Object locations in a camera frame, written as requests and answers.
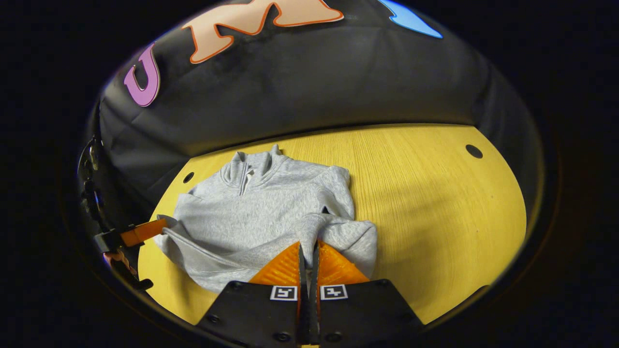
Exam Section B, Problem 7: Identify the grey zip-neck sweatshirt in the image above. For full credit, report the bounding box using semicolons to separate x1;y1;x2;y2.
154;144;378;294

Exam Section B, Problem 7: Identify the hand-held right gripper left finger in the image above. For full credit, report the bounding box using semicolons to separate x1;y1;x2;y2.
196;241;308;347

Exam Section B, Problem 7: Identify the black backdrop cloth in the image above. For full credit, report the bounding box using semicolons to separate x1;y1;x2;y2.
80;0;545;232

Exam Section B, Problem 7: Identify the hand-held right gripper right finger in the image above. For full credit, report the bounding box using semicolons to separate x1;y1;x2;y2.
309;239;425;347

